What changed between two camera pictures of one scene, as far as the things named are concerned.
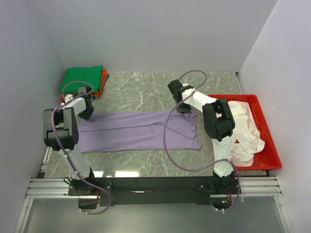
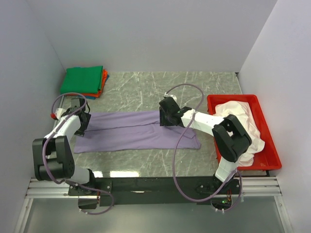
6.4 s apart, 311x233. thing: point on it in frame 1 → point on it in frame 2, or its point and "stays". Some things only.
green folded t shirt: x=92 y=75 stays
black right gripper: x=181 y=110 → x=163 y=122
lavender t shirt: x=141 y=131 stays
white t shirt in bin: x=247 y=138 stays
